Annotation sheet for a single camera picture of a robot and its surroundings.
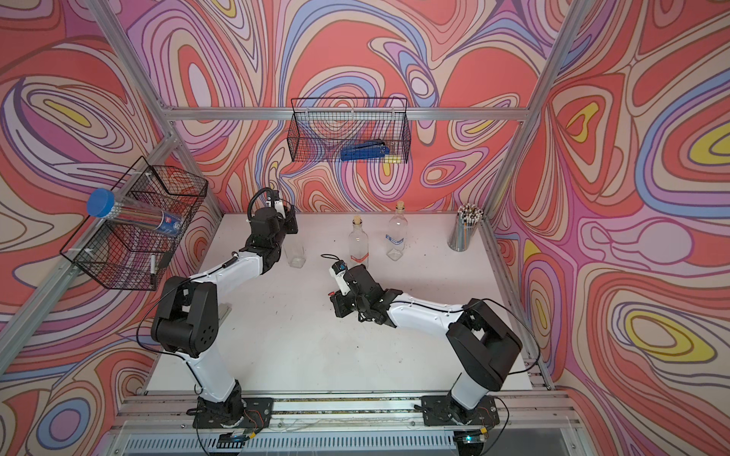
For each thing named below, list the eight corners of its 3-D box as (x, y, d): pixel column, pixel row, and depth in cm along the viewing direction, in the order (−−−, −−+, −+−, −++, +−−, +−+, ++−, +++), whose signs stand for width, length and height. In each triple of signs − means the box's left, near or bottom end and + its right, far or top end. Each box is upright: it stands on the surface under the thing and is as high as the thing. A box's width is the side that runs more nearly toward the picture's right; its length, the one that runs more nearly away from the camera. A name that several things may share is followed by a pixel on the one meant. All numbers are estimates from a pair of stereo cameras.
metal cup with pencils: (449, 252, 110) (462, 219, 95) (446, 237, 114) (457, 203, 100) (469, 252, 110) (485, 218, 95) (465, 237, 114) (479, 203, 100)
